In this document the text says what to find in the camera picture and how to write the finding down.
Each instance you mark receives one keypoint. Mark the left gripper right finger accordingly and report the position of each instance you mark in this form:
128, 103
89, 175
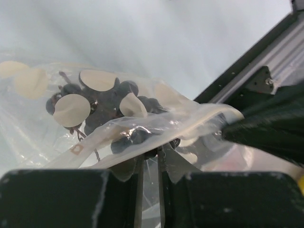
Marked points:
190, 198

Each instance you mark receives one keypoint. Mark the polka dot zip bag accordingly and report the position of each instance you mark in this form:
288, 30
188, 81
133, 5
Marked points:
77, 138

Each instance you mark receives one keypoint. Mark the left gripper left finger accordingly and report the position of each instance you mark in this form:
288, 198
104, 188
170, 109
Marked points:
82, 198

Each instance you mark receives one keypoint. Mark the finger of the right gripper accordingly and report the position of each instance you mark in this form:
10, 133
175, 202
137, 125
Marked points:
275, 126

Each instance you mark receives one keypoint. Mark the dark fake grape bunch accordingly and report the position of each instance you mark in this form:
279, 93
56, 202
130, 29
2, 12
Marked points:
110, 114

